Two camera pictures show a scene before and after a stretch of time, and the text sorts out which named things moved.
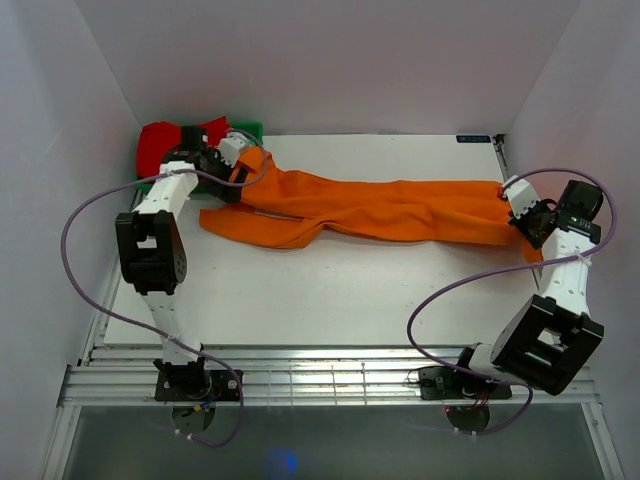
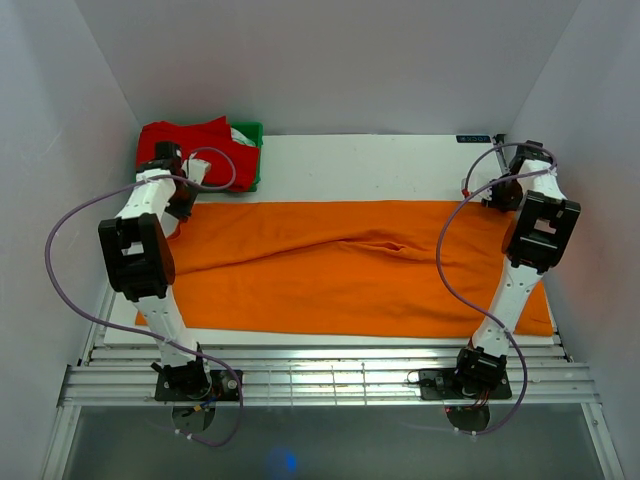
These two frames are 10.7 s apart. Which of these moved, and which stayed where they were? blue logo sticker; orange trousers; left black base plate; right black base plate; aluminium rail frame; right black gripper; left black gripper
Moved: orange trousers; right black gripper; left black gripper
Stayed: blue logo sticker; aluminium rail frame; left black base plate; right black base plate
